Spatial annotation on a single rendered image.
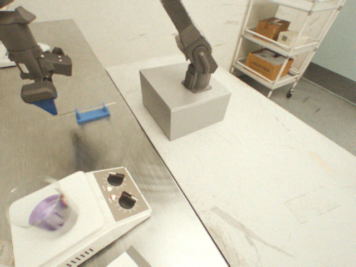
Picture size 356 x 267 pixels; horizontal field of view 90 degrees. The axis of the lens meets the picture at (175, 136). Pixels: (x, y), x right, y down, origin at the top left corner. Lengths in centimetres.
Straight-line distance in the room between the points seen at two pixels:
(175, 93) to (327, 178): 44
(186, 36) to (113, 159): 34
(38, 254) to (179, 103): 38
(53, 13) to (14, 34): 115
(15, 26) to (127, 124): 32
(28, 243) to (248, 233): 37
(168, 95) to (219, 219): 32
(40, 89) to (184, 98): 32
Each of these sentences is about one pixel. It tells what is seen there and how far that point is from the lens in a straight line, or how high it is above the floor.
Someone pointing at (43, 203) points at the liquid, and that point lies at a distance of 35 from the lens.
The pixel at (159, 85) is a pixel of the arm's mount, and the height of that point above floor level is 102.
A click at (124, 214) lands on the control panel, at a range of 36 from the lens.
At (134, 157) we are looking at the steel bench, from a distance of 49.
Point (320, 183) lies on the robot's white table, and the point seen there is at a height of 90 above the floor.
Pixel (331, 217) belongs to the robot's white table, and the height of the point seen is 90.
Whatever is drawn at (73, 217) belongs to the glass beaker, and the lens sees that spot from 32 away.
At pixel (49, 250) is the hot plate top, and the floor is 99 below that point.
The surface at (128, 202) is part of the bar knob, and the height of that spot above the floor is 95.
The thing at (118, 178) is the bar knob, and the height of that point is 96.
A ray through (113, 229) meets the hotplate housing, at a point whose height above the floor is 96.
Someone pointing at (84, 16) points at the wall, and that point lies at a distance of 167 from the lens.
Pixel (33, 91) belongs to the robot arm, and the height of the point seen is 107.
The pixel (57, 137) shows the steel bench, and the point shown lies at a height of 90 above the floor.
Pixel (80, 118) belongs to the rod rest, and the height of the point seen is 91.
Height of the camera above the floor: 129
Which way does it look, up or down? 48 degrees down
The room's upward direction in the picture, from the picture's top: 3 degrees clockwise
